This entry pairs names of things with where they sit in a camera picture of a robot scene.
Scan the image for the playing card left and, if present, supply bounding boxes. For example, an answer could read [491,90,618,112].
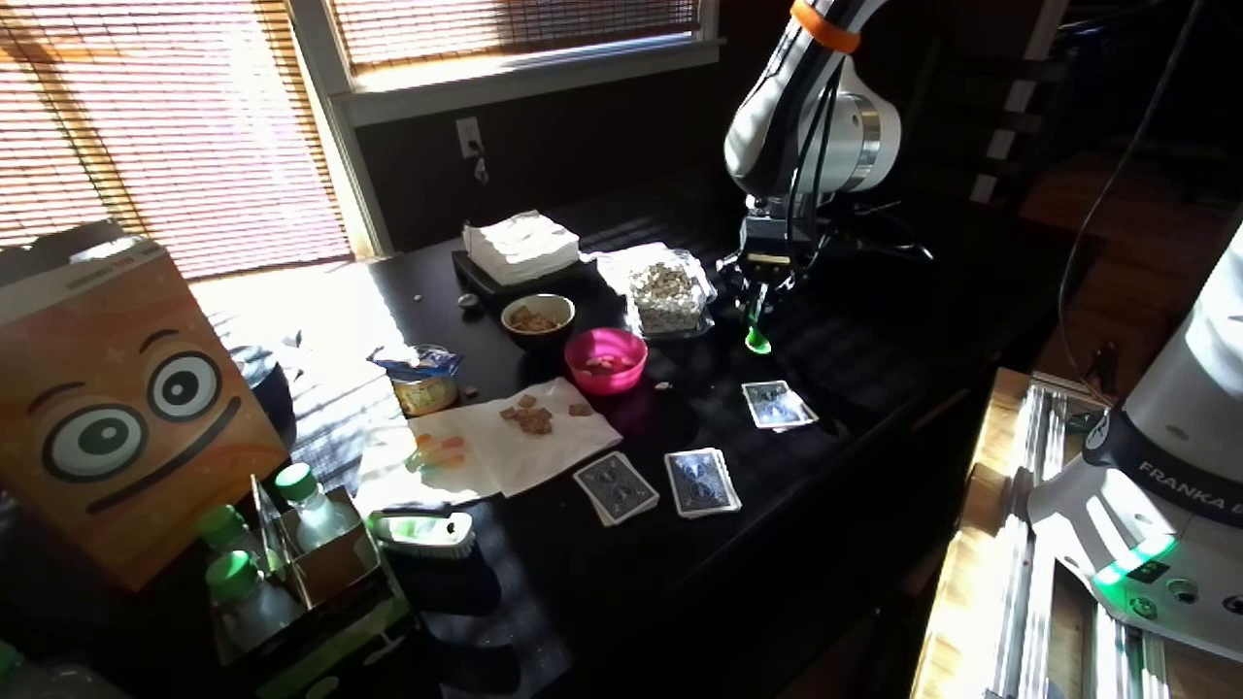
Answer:
[570,447,663,530]

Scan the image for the brown crumbs pile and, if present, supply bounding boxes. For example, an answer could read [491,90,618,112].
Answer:
[499,392,561,440]

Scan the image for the white cereal bowl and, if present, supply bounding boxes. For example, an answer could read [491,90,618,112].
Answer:
[499,286,583,346]

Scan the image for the black tray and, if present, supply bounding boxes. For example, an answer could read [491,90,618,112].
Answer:
[448,243,609,314]

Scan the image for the orange crumbs pile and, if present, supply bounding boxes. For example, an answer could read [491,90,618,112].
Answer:
[413,425,473,472]

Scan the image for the orange cardboard box with face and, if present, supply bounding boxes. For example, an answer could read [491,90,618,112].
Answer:
[0,229,293,592]

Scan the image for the narrow window blind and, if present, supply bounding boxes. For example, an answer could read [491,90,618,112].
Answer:
[326,0,711,75]

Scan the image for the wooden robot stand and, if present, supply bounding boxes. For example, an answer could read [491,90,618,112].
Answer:
[909,363,1243,699]

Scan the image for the white wall outlet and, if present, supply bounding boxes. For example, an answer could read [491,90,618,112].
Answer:
[452,112,492,186]

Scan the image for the green cap glass bottle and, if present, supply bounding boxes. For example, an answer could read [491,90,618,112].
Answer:
[267,458,368,574]
[196,502,267,563]
[201,546,310,662]

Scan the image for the transparent plastic container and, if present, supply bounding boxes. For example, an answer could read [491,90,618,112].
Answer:
[593,239,721,346]

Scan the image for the green bottle carrier box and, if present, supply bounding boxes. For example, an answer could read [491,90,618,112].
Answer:
[210,488,420,690]

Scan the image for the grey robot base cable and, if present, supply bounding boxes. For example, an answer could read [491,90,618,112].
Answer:
[1051,0,1216,381]

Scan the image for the green plastic spoon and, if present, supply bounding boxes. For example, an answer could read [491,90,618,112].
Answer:
[743,279,777,359]

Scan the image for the large window blind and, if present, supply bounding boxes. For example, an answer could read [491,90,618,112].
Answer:
[0,0,359,282]

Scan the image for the brown cereal pieces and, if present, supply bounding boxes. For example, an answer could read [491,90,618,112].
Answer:
[509,297,570,331]

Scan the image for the pink plastic bowl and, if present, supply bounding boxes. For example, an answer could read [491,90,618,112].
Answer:
[561,323,654,400]

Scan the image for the aluminium frame rails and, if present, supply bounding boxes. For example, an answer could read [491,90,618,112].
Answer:
[980,381,1177,699]

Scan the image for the dark plaid cloth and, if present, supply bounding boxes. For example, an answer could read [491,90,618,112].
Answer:
[407,495,583,699]

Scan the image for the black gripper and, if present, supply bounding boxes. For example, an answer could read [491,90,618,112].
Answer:
[730,249,831,312]

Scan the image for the orange cable strap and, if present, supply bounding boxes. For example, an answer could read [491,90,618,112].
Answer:
[787,0,866,57]

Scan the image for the white rectangular box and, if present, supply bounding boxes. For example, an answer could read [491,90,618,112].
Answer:
[460,205,583,286]

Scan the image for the white paper towel sheet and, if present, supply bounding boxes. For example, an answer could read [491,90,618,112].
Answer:
[383,375,624,504]

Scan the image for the white beans pile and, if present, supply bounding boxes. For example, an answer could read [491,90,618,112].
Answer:
[629,258,708,318]

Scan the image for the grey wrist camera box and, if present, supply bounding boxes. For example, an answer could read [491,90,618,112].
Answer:
[733,213,796,258]

